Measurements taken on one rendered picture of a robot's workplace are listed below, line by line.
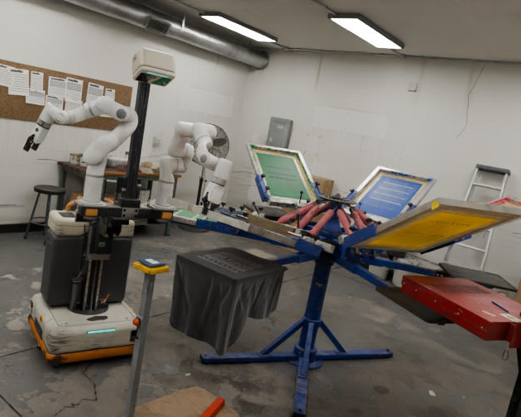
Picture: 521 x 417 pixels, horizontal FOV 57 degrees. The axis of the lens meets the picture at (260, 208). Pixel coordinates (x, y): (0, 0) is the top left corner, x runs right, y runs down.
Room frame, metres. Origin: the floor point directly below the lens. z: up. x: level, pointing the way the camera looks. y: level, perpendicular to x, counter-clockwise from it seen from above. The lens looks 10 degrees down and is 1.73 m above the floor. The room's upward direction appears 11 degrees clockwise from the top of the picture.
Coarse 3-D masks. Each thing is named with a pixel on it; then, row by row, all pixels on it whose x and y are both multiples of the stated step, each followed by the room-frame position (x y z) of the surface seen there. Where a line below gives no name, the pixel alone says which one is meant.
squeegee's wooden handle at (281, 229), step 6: (252, 216) 3.00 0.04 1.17; (258, 216) 2.98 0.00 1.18; (252, 222) 2.98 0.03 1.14; (258, 222) 2.96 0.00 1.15; (264, 222) 2.94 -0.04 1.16; (270, 222) 2.91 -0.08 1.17; (264, 228) 2.92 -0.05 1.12; (270, 228) 2.90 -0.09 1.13; (276, 228) 2.88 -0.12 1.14; (282, 228) 2.85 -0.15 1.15; (288, 228) 2.83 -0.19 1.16; (294, 228) 2.82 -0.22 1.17; (282, 234) 2.84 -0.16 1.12
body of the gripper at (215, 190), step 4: (208, 184) 2.45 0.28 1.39; (212, 184) 2.44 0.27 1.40; (216, 184) 2.44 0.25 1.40; (208, 188) 2.44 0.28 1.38; (212, 188) 2.43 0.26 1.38; (216, 188) 2.44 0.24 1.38; (220, 188) 2.47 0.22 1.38; (204, 192) 2.44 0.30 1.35; (208, 192) 2.43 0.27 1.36; (212, 192) 2.43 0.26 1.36; (216, 192) 2.45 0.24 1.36; (220, 192) 2.47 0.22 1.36; (208, 196) 2.42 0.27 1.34; (212, 196) 2.43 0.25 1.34; (216, 196) 2.45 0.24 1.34; (220, 196) 2.48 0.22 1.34; (208, 200) 2.42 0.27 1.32; (212, 200) 2.43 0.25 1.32; (216, 200) 2.46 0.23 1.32; (220, 200) 2.49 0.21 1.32
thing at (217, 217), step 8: (168, 200) 2.60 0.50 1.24; (176, 200) 2.56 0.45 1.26; (184, 208) 2.51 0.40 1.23; (192, 208) 2.49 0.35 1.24; (200, 208) 2.46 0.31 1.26; (208, 216) 2.41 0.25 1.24; (216, 216) 2.39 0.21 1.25; (224, 216) 2.36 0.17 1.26; (232, 224) 2.32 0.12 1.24; (240, 224) 2.29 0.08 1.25; (248, 224) 2.27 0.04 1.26; (256, 232) 2.32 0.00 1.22; (264, 232) 2.37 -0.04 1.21; (272, 232) 2.43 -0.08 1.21; (280, 240) 2.51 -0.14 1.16; (288, 240) 2.57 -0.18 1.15
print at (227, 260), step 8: (200, 256) 2.64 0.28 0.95; (208, 256) 2.67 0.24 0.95; (216, 256) 2.70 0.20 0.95; (224, 256) 2.73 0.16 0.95; (232, 256) 2.76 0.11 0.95; (240, 256) 2.79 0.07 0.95; (216, 264) 2.56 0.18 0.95; (224, 264) 2.58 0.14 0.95; (232, 264) 2.61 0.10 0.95; (240, 264) 2.64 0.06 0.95; (248, 264) 2.67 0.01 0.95; (256, 264) 2.70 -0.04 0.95
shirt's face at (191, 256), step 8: (216, 248) 2.88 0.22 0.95; (224, 248) 2.92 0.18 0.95; (232, 248) 2.95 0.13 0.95; (184, 256) 2.59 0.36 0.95; (192, 256) 2.61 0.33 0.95; (248, 256) 2.83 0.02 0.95; (256, 256) 2.86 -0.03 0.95; (208, 264) 2.53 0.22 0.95; (264, 264) 2.73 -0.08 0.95; (272, 264) 2.76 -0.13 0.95; (224, 272) 2.44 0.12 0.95; (232, 272) 2.46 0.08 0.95; (240, 272) 2.49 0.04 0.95; (248, 272) 2.52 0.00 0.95; (256, 272) 2.54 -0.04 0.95; (264, 272) 2.57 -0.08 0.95
